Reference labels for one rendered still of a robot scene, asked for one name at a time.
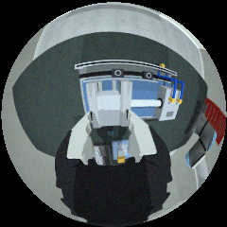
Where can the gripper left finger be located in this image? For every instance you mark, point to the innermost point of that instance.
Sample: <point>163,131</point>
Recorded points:
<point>75,149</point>

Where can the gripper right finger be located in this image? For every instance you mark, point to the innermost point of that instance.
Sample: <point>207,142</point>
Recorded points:
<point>145,145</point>

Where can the yellow block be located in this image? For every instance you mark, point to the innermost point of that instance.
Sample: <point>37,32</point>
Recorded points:
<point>120,159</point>

